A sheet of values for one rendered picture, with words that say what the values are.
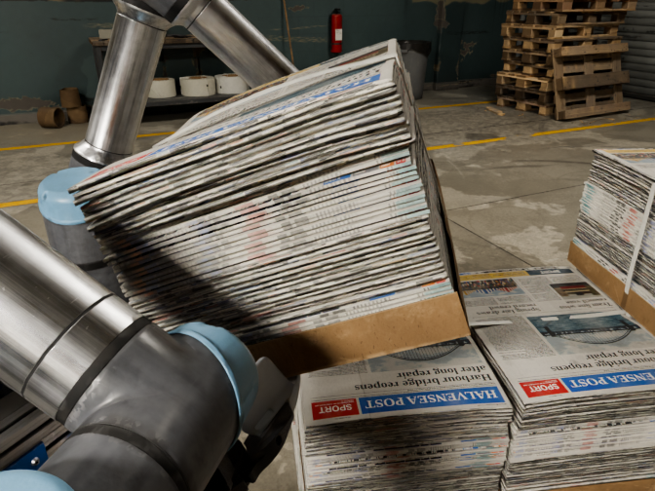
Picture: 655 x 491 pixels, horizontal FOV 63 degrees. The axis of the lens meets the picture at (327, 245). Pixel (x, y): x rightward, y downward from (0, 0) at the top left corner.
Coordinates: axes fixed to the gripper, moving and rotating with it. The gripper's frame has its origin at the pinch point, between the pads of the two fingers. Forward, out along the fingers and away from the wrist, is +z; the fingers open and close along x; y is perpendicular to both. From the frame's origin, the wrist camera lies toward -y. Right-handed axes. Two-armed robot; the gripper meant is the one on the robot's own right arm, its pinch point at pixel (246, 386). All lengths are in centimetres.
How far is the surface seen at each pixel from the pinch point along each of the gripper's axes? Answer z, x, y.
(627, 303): 44, -45, -31
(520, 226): 284, -51, -124
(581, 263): 58, -42, -29
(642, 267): 44, -49, -24
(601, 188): 58, -48, -15
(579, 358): 30, -34, -29
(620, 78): 676, -235, -151
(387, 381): 20.7, -7.7, -18.7
